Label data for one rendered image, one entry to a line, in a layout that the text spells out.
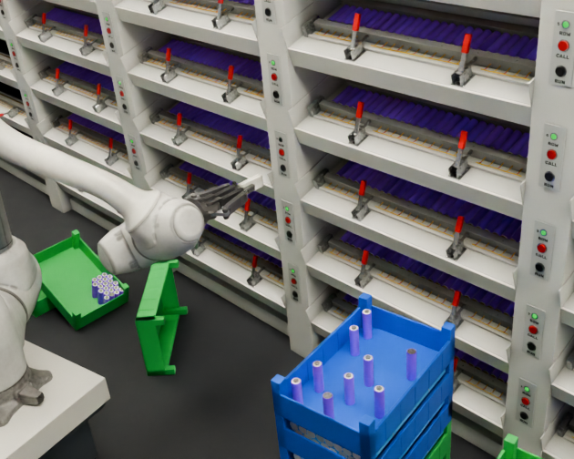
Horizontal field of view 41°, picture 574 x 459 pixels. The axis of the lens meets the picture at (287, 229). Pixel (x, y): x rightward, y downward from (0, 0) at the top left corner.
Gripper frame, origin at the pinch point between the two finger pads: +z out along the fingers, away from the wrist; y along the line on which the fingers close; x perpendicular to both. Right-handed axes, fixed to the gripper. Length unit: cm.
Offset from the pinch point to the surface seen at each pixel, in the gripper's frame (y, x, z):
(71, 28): -107, 17, 18
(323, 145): 13.6, 9.6, 12.0
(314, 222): 4.5, -16.5, 16.0
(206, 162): -32.9, -8.3, 11.5
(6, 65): -161, -5, 16
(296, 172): 4.3, -0.1, 11.3
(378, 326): 48, -12, -10
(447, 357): 64, -11, -10
